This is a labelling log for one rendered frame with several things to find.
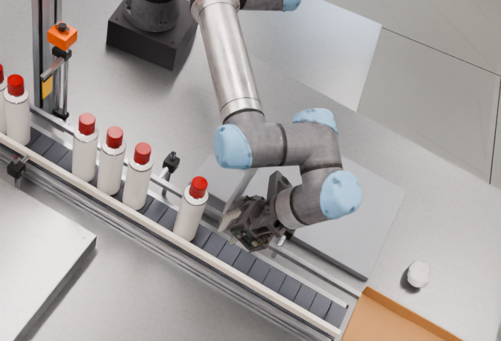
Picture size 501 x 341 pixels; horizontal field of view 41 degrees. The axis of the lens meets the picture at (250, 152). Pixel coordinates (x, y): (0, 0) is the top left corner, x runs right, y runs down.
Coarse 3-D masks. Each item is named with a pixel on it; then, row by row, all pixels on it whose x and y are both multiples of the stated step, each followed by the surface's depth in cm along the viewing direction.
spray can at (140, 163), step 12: (144, 144) 137; (132, 156) 139; (144, 156) 136; (132, 168) 138; (144, 168) 138; (132, 180) 141; (144, 180) 141; (132, 192) 145; (144, 192) 146; (132, 204) 149; (144, 204) 152
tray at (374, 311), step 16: (368, 288) 155; (368, 304) 156; (384, 304) 157; (400, 304) 154; (352, 320) 153; (368, 320) 154; (384, 320) 155; (400, 320) 156; (416, 320) 155; (352, 336) 150; (368, 336) 151; (384, 336) 152; (400, 336) 153; (416, 336) 154; (432, 336) 155; (448, 336) 153
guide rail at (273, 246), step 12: (36, 108) 151; (48, 120) 151; (72, 132) 150; (156, 180) 147; (180, 192) 147; (216, 216) 146; (276, 252) 145; (288, 252) 144; (300, 264) 144; (324, 276) 143; (348, 288) 142
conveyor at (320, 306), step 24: (0, 144) 153; (48, 144) 156; (96, 168) 155; (120, 192) 153; (168, 216) 152; (192, 240) 150; (216, 240) 151; (240, 264) 149; (264, 264) 151; (288, 288) 148; (288, 312) 145; (312, 312) 146; (336, 312) 148
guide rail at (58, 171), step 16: (16, 144) 150; (32, 160) 150; (48, 160) 149; (64, 176) 148; (96, 192) 147; (128, 208) 147; (144, 224) 147; (176, 240) 145; (208, 256) 145; (224, 272) 145; (240, 272) 144; (256, 288) 143; (288, 304) 142; (320, 320) 142; (336, 336) 142
